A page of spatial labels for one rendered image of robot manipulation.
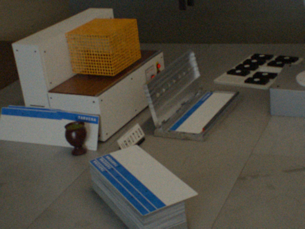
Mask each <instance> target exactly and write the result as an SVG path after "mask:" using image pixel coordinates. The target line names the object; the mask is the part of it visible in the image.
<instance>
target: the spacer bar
mask: <svg viewBox="0 0 305 229"><path fill-rule="evenodd" d="M281 70H282V68H272V67H261V68H260V71H261V72H273V73H280V71H281Z"/></svg>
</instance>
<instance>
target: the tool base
mask: <svg viewBox="0 0 305 229"><path fill-rule="evenodd" d="M202 89H203V88H201V89H199V91H198V92H197V93H196V94H195V98H194V99H193V100H192V101H190V102H189V101H187V102H186V103H184V104H182V105H181V107H180V108H179V109H178V110H177V111H176V112H177V114H176V115H175V116H174V117H173V118H172V119H171V120H170V119H169V118H168V119H167V120H166V121H165V122H163V123H161V126H160V127H157V129H156V130H155V131H154V136H160V137H168V138H177V139H185V140H193V141H201V142H204V141H205V140H206V139H207V138H208V137H209V135H210V134H211V133H212V132H213V131H214V130H215V129H216V128H217V127H218V125H219V124H220V123H221V122H222V121H223V120H224V119H225V118H226V117H227V116H228V115H229V113H230V112H231V111H232V110H233V109H234V108H235V107H236V106H237V104H238V103H239V102H240V101H241V100H242V99H243V97H244V94H243V93H239V94H238V95H237V96H236V97H235V98H234V99H233V100H232V101H231V102H230V103H229V104H228V105H227V107H226V108H224V109H223V111H222V112H221V113H220V114H219V115H218V116H217V117H216V118H215V119H214V120H213V121H212V123H211V124H210V125H209V126H208V127H207V128H206V129H205V130H203V131H202V132H201V133H199V134H197V133H194V135H193V133H188V132H179V131H171V130H169V129H170V128H171V127H172V126H173V125H174V124H175V123H176V122H177V121H178V120H179V119H180V118H181V117H182V116H183V115H184V114H185V113H186V112H187V111H188V110H189V109H190V108H191V107H192V106H194V105H195V104H196V103H197V102H198V101H199V100H200V99H201V98H202V97H203V96H205V95H206V94H207V93H210V91H208V90H206V91H202ZM211 93H214V92H211ZM168 131H169V132H168Z"/></svg>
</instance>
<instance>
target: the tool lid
mask: <svg viewBox="0 0 305 229"><path fill-rule="evenodd" d="M187 68H188V70H187ZM178 76H179V79H178ZM173 82H174V83H173ZM167 84H168V86H169V87H167ZM203 86H204V85H203V81H202V78H201V74H200V71H199V67H198V63H197V60H196V57H195V53H194V50H193V49H189V50H188V51H187V52H185V53H184V54H183V55H181V56H180V57H179V58H178V59H176V60H175V61H174V62H172V63H171V64H169V65H168V66H167V67H165V68H164V69H163V70H162V71H160V72H159V73H158V74H156V75H155V76H154V77H153V78H151V79H150V80H149V81H147V82H146V83H145V84H144V85H143V88H144V91H145V94H146V98H147V101H148V105H149V108H150V111H151V114H152V118H153V121H154V125H155V127H160V126H161V122H165V121H166V120H167V119H168V118H169V119H170V120H171V119H172V118H173V117H174V116H175V115H176V114H177V112H176V111H177V110H178V109H179V108H180V107H181V104H184V103H186V102H187V101H189V102H190V101H192V100H193V99H194V98H195V94H196V93H197V92H198V91H199V88H202V87H203ZM162 89H163V92H162ZM156 93H157V94H158V96H156Z"/></svg>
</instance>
